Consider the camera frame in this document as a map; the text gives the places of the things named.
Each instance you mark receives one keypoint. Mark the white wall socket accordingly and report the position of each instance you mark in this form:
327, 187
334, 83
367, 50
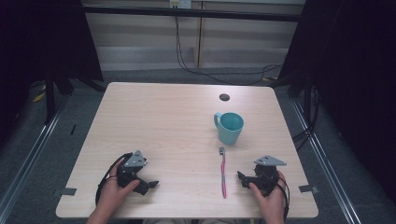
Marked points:
180, 3

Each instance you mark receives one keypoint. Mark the black metal stand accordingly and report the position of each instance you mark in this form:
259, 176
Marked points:
49, 96

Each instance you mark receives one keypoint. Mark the pink toothbrush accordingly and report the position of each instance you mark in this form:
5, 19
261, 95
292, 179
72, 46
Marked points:
223, 174

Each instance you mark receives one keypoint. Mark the dark round table grommet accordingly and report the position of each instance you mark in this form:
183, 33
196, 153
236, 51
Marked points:
224, 97

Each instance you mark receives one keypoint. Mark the teal cup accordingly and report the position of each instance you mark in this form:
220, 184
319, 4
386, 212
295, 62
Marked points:
229, 127

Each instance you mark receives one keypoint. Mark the person's right hand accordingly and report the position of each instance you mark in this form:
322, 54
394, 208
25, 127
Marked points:
271, 202

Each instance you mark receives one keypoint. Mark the dark curtain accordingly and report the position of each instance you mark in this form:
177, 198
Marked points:
351, 77
40, 40

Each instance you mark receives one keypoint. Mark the yellow scrap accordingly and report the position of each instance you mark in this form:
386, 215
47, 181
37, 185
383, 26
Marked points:
39, 97

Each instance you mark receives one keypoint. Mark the grey tape piece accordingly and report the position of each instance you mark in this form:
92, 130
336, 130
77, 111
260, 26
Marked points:
308, 188
68, 191

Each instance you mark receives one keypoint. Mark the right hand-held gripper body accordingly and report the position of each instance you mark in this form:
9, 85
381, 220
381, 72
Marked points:
266, 174

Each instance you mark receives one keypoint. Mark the metal floor rail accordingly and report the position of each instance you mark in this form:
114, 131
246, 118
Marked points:
330, 174
29, 161

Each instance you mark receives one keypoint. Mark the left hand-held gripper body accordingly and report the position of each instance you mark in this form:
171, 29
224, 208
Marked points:
134, 161

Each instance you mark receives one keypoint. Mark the person's left hand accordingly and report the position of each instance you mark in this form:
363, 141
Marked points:
112, 193

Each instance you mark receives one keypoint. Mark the black horizontal bar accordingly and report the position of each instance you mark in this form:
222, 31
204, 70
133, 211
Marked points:
186, 13

